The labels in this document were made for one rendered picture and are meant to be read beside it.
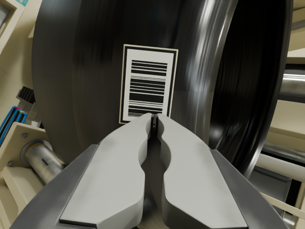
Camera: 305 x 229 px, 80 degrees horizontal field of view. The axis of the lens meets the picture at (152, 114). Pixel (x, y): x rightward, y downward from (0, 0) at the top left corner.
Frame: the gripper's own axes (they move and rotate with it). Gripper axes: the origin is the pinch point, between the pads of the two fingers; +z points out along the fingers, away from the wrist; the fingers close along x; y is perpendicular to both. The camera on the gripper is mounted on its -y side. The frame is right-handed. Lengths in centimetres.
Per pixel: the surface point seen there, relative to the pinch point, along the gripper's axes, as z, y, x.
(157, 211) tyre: 0.7, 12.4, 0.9
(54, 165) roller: 11.8, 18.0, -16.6
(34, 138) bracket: 20.0, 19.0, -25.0
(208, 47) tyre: 5.2, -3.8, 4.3
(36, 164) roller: 13.3, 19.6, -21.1
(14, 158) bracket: 16.3, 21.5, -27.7
